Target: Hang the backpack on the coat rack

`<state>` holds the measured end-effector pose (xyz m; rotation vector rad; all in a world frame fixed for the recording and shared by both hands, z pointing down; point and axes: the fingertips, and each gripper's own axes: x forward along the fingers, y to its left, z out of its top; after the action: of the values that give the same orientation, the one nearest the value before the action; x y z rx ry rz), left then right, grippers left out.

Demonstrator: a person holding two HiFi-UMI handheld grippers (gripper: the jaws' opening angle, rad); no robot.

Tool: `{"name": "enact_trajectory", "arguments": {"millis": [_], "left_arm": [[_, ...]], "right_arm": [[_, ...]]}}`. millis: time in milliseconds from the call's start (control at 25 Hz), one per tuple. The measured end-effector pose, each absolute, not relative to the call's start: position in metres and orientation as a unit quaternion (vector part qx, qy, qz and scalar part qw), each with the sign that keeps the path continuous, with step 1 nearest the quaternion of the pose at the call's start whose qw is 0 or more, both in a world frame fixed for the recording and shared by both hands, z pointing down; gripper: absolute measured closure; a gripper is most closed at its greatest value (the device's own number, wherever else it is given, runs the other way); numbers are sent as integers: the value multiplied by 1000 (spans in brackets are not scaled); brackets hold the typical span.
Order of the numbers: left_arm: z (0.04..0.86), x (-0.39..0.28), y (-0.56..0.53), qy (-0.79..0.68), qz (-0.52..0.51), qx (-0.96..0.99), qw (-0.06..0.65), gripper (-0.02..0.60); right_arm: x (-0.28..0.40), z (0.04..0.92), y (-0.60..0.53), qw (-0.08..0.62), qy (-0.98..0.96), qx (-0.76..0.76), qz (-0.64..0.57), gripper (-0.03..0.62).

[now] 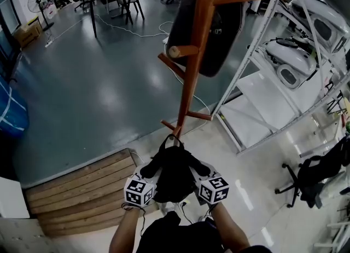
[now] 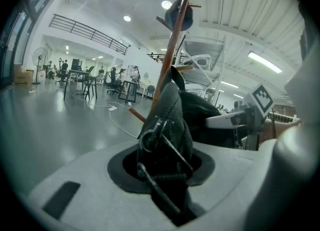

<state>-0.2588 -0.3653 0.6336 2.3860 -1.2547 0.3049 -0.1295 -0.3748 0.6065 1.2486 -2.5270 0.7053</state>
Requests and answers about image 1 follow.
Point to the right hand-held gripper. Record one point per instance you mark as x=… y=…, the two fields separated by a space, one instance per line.
x=214 y=190

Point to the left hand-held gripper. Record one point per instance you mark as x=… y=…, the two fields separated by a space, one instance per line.
x=139 y=191

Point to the black backpack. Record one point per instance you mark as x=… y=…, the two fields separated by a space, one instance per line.
x=175 y=175

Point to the brown wooden coat rack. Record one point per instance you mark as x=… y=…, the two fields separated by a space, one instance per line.
x=201 y=27

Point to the person's left forearm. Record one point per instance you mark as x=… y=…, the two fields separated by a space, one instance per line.
x=123 y=232

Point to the person's right forearm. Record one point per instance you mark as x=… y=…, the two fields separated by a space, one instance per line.
x=227 y=227

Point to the person's black shirt torso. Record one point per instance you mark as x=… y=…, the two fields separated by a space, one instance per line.
x=180 y=235

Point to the wooden plank platform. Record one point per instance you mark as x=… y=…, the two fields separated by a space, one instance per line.
x=82 y=191

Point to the white metal shelving unit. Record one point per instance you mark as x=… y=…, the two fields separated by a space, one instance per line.
x=273 y=115

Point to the white locker cabinet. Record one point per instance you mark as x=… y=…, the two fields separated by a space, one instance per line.
x=22 y=238

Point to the white flat panel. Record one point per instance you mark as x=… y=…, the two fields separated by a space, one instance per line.
x=12 y=197

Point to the grey hanging bag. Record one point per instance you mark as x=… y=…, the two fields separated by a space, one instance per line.
x=218 y=54

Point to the blue wrapped roll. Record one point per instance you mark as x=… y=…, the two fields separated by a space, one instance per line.
x=12 y=109

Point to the white device with dark window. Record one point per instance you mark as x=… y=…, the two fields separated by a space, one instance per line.
x=322 y=19
x=292 y=54

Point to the white power strip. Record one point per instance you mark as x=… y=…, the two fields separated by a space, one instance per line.
x=49 y=44

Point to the brown cardboard box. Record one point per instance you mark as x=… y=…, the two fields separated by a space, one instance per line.
x=27 y=35

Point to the black standing fan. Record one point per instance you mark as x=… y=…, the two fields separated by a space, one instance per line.
x=38 y=0

